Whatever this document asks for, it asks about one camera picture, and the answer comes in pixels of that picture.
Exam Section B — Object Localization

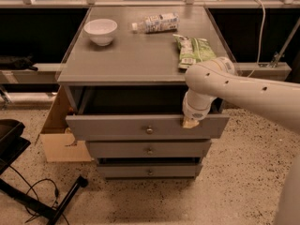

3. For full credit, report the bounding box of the grey top drawer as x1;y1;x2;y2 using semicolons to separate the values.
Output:
67;85;229;142

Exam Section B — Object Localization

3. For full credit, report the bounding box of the grey drawer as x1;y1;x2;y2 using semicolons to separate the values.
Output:
67;85;229;142
97;164;202;178
86;140;211;158

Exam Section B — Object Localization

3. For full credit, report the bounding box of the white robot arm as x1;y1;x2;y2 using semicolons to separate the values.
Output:
183;57;300;225

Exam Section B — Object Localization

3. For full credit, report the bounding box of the grey drawer cabinet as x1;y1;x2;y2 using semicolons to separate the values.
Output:
58;7;225;167

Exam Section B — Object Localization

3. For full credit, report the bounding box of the grey bottom drawer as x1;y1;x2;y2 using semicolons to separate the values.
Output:
97;164;202;178

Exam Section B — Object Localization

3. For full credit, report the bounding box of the grey middle drawer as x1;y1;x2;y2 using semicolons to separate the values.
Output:
86;140;211;158

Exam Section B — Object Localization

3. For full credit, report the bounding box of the green snack bag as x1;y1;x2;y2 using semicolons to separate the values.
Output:
173;35;217;69

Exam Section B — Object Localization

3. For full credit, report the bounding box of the clear plastic water bottle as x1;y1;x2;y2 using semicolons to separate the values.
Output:
131;12;179;34

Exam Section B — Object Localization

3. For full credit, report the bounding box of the white ceramic bowl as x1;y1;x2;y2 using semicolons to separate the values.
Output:
83;19;118;46

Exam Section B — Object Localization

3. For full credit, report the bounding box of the cardboard box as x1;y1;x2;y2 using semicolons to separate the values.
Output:
39;87;92;162

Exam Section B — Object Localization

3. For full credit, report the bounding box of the black tray on stand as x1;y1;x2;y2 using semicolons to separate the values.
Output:
0;119;30;174

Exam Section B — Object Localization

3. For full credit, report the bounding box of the black bag on ledge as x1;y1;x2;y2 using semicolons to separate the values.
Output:
0;55;38;71

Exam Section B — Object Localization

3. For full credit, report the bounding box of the black stand base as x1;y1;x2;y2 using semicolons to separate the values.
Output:
0;175;89;225

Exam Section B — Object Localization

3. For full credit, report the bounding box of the white hanging cable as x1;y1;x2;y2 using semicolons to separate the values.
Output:
247;0;266;79

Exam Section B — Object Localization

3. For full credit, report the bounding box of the black cable on floor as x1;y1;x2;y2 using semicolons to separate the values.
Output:
8;164;71;225

